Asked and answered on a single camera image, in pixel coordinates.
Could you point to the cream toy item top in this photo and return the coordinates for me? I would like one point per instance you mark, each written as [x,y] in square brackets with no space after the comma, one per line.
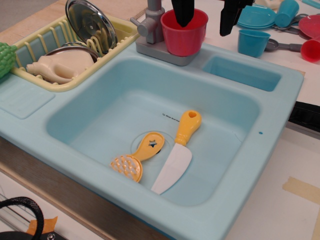
[272,4]

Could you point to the grey toy spoon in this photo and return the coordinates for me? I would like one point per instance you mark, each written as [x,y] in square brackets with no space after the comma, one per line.
[273,45]

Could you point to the green toy corn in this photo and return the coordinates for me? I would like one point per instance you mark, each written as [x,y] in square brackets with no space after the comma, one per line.
[7,58]

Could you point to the short teal cup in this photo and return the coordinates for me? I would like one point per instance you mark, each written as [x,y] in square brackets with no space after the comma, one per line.
[252,42]

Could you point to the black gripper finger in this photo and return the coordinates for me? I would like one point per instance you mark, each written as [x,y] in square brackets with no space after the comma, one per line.
[184,11]
[229,16]

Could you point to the cream toy detergent bottle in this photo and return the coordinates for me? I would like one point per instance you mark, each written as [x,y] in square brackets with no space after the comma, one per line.
[61,68]

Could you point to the black bracket right edge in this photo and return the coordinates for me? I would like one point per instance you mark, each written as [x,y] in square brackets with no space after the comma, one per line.
[306,115]

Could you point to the red plastic plate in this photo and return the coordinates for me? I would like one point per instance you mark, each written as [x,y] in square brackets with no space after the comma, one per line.
[310,25]

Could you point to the orange tape piece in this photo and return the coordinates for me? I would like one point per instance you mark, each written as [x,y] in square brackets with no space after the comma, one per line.
[48,226]

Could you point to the grey toy utensil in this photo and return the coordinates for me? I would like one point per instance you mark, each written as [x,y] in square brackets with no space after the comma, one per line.
[290,28]

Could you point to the small red cup right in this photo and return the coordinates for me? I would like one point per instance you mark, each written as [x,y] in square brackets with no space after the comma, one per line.
[310,50]

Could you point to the yellow handled toy knife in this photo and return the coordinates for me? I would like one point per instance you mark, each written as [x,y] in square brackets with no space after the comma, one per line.
[180,156]

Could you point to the round silver pot lid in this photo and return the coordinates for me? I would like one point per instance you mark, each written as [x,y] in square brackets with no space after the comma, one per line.
[88,21]

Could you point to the large red plastic cup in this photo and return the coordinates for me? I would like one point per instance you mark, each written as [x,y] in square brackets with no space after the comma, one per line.
[184,41]

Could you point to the beige masking tape strip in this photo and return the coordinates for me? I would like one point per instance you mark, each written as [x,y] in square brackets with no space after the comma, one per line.
[302,189]

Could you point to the tall teal cup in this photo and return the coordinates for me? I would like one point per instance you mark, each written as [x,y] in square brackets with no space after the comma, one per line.
[286,12]

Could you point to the grey toy faucet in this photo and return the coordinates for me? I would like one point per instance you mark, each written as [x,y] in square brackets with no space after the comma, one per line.
[151,41]

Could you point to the yellow dish drying rack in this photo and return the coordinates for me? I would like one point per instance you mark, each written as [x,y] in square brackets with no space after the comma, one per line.
[54,35]

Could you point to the light blue toy sink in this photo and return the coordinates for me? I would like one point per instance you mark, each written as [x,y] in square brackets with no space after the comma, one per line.
[244,103]

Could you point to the silver metal pot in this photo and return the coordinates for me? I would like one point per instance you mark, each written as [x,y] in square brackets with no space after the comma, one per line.
[94,55]

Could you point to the stacked teal plates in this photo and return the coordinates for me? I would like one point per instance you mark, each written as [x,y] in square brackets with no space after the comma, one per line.
[256,17]

